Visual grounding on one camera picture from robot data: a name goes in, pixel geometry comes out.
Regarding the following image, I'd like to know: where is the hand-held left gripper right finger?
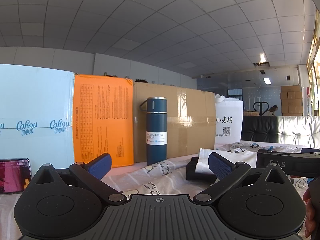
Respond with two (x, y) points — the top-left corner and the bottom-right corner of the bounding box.
(193, 152), (295, 204)

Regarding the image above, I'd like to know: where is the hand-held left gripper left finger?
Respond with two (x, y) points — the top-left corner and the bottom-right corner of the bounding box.
(24, 153), (128, 204)

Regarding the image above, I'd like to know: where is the person's right hand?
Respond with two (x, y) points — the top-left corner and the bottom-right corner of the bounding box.
(303, 187), (317, 238)

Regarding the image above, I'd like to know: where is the white printed plastic bag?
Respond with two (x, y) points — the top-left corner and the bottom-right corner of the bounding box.
(195, 148), (218, 175)

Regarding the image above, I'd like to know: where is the black foam holder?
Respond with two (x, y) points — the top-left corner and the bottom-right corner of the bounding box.
(186, 156), (218, 181)

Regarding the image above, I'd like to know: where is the white paper bag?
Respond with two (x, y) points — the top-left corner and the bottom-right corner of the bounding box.
(214, 94), (244, 145)

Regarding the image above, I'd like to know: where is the orange carton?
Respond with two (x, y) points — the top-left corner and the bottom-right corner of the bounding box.
(72, 74), (135, 168)

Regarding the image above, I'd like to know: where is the cartoon printed bed sheet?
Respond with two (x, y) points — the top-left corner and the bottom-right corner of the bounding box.
(0, 141), (320, 240)

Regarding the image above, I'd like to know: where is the black leather sofa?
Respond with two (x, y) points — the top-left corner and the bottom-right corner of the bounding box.
(240, 115), (285, 143)

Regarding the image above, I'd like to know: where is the brown cardboard box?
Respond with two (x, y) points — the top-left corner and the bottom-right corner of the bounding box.
(132, 82), (217, 163)

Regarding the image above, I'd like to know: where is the stack of cardboard boxes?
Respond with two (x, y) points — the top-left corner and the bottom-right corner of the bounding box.
(279, 85), (304, 117)

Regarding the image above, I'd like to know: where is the pallet jack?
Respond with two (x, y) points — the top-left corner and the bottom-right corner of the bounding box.
(253, 101), (269, 117)

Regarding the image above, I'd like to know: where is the dark blue vacuum bottle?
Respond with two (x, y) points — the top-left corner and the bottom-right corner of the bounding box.
(139, 96), (167, 166)

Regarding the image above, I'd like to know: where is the large light blue carton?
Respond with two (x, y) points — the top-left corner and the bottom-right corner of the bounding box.
(0, 64), (76, 167)

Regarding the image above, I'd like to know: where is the smartphone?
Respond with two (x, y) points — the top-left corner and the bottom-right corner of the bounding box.
(0, 158), (33, 195)

